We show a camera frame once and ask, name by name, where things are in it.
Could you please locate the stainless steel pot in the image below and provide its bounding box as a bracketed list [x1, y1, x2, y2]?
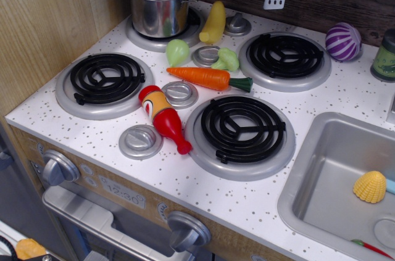
[130, 0, 199, 38]

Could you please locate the middle grey stovetop knob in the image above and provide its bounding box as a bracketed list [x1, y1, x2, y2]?
[162, 81, 198, 109]

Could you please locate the grey stovetop knob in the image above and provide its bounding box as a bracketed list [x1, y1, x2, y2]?
[162, 81, 198, 109]
[118, 125, 164, 160]
[192, 46, 220, 68]
[223, 12, 252, 36]

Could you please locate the orange toy carrot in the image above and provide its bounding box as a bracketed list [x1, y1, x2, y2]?
[167, 67, 253, 93]

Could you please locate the red toy ketchup bottle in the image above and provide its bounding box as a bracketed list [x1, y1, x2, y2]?
[138, 85, 192, 155]

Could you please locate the front right black burner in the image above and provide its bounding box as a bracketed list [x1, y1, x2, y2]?
[185, 95, 296, 181]

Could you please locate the black burner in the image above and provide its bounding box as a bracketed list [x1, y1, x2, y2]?
[56, 53, 154, 120]
[239, 31, 331, 93]
[185, 95, 296, 181]

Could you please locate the upper grey stovetop knob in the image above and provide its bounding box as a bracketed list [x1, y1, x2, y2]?
[192, 46, 220, 68]

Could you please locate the green toy broccoli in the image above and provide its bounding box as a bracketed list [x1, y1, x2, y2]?
[211, 48, 239, 72]

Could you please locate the front grey stovetop knob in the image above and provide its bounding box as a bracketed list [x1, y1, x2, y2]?
[118, 125, 164, 160]

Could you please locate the light green toy pear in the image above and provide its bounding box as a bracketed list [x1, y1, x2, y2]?
[165, 39, 189, 67]

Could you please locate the yellow toy squash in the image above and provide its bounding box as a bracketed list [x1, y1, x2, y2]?
[199, 1, 226, 44]

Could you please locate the back grey stovetop knob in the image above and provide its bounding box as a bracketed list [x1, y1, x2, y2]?
[223, 12, 252, 36]

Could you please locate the back right black burner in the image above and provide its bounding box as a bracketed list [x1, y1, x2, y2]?
[239, 31, 331, 93]

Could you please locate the front left black burner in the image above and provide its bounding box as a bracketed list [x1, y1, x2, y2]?
[56, 53, 154, 120]

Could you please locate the right silver oven knob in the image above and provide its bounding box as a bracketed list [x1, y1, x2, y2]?
[167, 211, 212, 252]

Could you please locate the silver oven knob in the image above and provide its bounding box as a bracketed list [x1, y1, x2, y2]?
[43, 149, 80, 186]
[167, 211, 212, 252]

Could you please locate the grey metal sink basin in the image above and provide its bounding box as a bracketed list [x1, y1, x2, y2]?
[278, 112, 394, 260]

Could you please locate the left silver oven knob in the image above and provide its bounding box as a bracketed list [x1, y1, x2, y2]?
[43, 149, 80, 186]

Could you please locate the purple striped toy cabbage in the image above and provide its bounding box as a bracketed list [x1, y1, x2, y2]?
[325, 22, 362, 61]

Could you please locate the yellow toy corn piece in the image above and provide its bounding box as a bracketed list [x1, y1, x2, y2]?
[353, 171, 386, 204]

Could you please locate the green toy can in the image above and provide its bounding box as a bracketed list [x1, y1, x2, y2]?
[370, 28, 395, 82]

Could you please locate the light blue object in sink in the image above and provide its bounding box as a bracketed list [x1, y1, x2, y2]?
[383, 171, 395, 194]

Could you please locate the red toy chili pepper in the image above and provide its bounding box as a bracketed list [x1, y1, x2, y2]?
[351, 239, 394, 260]

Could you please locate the orange object bottom left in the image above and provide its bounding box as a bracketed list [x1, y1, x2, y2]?
[15, 238, 46, 260]

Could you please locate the silver oven door handle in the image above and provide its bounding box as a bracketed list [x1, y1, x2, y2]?
[43, 186, 196, 260]

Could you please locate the black cable bottom left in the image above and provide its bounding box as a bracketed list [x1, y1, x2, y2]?
[0, 235, 19, 261]

